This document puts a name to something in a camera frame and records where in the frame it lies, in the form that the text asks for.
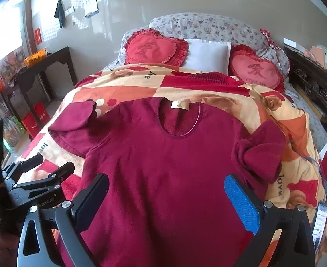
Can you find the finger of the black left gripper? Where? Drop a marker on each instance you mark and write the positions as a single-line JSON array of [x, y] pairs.
[[14, 171]]

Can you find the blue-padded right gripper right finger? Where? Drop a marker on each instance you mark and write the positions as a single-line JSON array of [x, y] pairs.
[[262, 218]]

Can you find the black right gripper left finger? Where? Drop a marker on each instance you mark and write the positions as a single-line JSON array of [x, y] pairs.
[[37, 245]]

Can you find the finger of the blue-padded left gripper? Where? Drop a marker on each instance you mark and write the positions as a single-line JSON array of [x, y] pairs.
[[40, 188]]

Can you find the maroon short-sleeve shirt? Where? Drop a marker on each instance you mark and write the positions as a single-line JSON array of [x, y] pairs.
[[166, 205]]

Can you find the colourful snack package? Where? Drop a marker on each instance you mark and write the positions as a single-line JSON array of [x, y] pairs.
[[13, 131]]

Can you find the red gift box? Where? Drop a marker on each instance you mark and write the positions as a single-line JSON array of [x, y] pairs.
[[41, 112], [30, 125]]

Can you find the orange red cream fleece blanket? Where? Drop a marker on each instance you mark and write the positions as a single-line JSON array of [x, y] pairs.
[[300, 180]]

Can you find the dark wooden side table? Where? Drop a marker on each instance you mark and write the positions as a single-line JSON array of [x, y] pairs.
[[24, 80]]

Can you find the orange basket on table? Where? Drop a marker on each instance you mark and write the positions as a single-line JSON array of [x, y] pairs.
[[35, 58]]

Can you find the dark carved wooden cabinet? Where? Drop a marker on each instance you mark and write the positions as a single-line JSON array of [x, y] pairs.
[[310, 77]]

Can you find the left red heart pillow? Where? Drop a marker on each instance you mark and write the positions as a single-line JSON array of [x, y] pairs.
[[150, 46]]

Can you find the red heart pillow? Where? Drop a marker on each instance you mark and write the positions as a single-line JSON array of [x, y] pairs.
[[150, 46], [245, 64]]

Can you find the right red heart pillow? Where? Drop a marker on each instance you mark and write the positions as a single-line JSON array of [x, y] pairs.
[[245, 64]]

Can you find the white rectangular pillow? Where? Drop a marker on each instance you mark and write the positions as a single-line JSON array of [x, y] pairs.
[[207, 56]]

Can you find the floral folded quilt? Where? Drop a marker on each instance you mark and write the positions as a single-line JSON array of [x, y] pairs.
[[218, 28]]

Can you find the red wall sticker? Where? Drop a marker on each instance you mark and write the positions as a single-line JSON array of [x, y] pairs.
[[37, 36]]

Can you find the dark towel on wall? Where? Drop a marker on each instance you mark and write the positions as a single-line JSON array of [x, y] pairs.
[[60, 14]]

